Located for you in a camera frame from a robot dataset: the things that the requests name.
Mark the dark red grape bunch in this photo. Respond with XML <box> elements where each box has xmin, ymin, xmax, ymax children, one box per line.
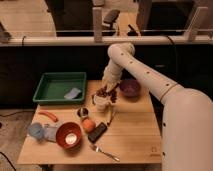
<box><xmin>96</xmin><ymin>87</ymin><xmax>117</xmax><ymax>103</ymax></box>

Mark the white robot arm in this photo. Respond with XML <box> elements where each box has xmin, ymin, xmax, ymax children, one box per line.
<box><xmin>102</xmin><ymin>43</ymin><xmax>213</xmax><ymax>171</ymax></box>

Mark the white paper cup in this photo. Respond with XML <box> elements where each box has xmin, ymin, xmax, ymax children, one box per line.
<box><xmin>93</xmin><ymin>95</ymin><xmax>108</xmax><ymax>112</ymax></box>

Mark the small metal cup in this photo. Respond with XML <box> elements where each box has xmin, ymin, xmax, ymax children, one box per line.
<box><xmin>77</xmin><ymin>107</ymin><xmax>89</xmax><ymax>119</ymax></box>

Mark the blue plastic cup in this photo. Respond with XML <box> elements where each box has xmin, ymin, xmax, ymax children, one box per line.
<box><xmin>27</xmin><ymin>122</ymin><xmax>44</xmax><ymax>140</ymax></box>

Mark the purple bowl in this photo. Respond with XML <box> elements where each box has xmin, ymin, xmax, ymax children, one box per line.
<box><xmin>119</xmin><ymin>79</ymin><xmax>141</xmax><ymax>97</ymax></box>

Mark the orange fruit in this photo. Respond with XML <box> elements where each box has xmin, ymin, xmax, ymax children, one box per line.
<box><xmin>82</xmin><ymin>119</ymin><xmax>96</xmax><ymax>133</ymax></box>

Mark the black rectangular block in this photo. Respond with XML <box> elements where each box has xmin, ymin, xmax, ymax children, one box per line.
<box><xmin>88</xmin><ymin>122</ymin><xmax>107</xmax><ymax>143</ymax></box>

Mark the wooden table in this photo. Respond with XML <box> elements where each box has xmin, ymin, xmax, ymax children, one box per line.
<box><xmin>18</xmin><ymin>88</ymin><xmax>162</xmax><ymax>165</ymax></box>

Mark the green plastic tray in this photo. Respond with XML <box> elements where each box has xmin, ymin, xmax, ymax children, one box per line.
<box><xmin>33</xmin><ymin>72</ymin><xmax>87</xmax><ymax>105</ymax></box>

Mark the orange carrot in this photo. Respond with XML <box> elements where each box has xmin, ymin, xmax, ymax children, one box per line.
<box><xmin>38</xmin><ymin>111</ymin><xmax>58</xmax><ymax>122</ymax></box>

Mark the orange bowl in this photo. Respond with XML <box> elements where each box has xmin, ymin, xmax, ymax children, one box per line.
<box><xmin>56</xmin><ymin>122</ymin><xmax>82</xmax><ymax>149</ymax></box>

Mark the silver fork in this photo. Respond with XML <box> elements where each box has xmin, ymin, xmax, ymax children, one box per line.
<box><xmin>90</xmin><ymin>144</ymin><xmax>120</xmax><ymax>162</ymax></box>

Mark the grey cloth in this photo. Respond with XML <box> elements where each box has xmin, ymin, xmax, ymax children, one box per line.
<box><xmin>44</xmin><ymin>121</ymin><xmax>62</xmax><ymax>142</ymax></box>

